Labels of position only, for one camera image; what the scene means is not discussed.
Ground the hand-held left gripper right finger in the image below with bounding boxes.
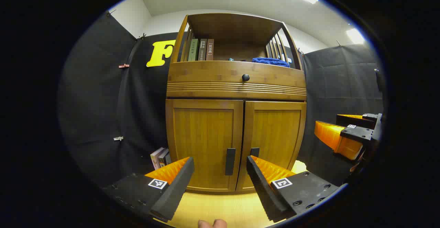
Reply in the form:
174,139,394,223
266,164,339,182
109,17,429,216
246,155,341,223

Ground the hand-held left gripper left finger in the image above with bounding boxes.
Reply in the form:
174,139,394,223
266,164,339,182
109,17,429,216
102,157,195,223

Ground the wooden double-door shoe cabinet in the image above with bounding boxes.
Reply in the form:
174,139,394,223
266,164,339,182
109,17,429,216
165,13,307,193

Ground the grey and white book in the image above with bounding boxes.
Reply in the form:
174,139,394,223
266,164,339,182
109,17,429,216
157,149,169,168

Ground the pink and white book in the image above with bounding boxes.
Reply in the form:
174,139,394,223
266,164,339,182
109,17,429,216
150,147,165,170

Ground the blue towel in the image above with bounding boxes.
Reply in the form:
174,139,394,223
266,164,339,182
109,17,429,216
252,57,290,68

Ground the black backdrop cloth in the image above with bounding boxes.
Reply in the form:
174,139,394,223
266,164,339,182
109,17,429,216
58,11,384,187

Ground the wooden drawer with ribbed front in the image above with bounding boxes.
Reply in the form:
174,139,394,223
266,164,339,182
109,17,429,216
167,60,307,101

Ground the green book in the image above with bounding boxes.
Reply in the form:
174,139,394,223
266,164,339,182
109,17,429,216
188,38,199,62

